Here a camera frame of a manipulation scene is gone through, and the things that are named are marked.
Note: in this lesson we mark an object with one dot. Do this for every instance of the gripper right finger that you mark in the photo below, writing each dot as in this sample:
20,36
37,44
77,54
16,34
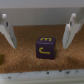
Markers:
70,31

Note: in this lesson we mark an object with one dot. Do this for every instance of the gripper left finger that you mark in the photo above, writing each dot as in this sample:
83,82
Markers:
7,31

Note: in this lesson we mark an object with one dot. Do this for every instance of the purple block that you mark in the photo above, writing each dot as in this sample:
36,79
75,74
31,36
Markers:
46,50

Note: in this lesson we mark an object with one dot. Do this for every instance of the white cabinet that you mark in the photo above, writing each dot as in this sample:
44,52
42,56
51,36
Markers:
40,13

